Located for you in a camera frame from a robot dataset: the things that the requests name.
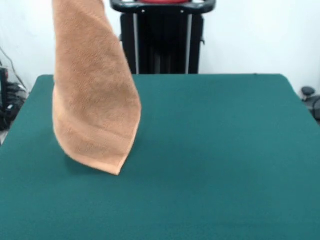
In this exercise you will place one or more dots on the tan terry towel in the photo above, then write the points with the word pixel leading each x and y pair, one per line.
pixel 95 100

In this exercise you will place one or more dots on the dark green table cloth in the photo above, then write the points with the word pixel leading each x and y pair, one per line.
pixel 200 162

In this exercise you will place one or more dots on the grey swivel chair base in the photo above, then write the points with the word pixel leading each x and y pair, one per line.
pixel 312 100

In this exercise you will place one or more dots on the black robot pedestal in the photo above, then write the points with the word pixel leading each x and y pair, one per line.
pixel 162 45

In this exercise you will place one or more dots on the black upright post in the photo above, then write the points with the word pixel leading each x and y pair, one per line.
pixel 3 85

